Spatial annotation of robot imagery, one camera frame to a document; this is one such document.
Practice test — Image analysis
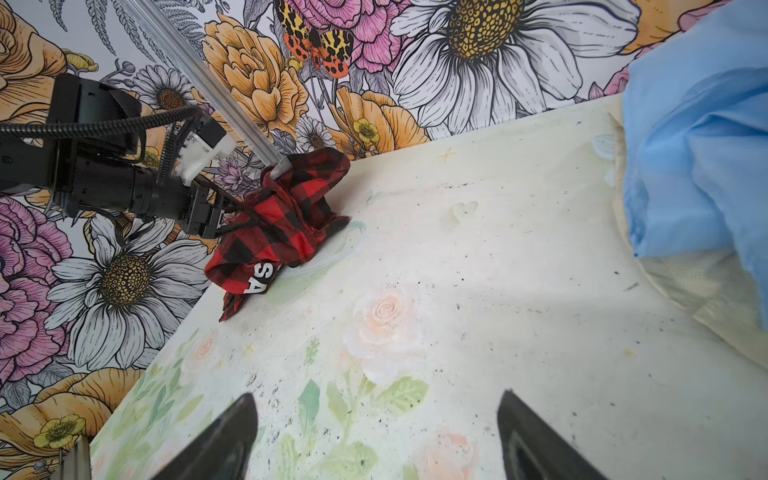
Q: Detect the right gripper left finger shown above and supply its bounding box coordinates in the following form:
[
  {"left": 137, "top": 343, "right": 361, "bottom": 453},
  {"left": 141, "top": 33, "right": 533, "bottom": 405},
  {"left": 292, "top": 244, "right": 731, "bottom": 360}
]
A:
[{"left": 152, "top": 393, "right": 258, "bottom": 480}]

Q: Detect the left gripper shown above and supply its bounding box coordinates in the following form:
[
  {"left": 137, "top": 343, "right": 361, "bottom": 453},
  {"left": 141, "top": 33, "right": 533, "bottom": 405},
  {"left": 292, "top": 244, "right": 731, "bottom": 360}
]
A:
[{"left": 56, "top": 157, "right": 237, "bottom": 239}]

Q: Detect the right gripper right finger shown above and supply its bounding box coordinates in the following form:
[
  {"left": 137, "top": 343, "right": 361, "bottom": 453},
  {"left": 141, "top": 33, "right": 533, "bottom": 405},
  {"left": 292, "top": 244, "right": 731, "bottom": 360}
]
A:
[{"left": 497, "top": 390, "right": 607, "bottom": 480}]

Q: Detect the red black plaid cloth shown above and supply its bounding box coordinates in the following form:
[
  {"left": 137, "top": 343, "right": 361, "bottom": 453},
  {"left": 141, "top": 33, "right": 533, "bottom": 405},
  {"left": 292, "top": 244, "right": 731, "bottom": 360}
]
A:
[{"left": 204, "top": 147, "right": 350, "bottom": 321}]

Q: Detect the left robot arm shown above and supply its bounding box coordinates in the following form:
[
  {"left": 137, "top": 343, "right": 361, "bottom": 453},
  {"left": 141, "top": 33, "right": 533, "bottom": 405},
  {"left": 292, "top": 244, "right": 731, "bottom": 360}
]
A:
[{"left": 1, "top": 74, "right": 243, "bottom": 239}]

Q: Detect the light blue cloth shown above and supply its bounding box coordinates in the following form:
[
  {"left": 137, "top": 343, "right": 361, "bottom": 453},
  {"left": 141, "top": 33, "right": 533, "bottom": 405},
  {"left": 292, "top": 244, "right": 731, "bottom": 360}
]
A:
[{"left": 623, "top": 1, "right": 767, "bottom": 296}]

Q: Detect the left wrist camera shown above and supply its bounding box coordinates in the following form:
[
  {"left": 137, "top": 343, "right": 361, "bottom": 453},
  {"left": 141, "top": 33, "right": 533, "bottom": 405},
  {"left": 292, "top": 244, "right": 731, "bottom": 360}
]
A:
[{"left": 174, "top": 115, "right": 236, "bottom": 187}]

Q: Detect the left aluminium corner post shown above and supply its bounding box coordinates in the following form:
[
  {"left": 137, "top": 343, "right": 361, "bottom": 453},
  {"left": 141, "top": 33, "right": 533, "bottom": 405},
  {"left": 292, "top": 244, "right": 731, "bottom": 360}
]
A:
[{"left": 121, "top": 1, "right": 290, "bottom": 167}]

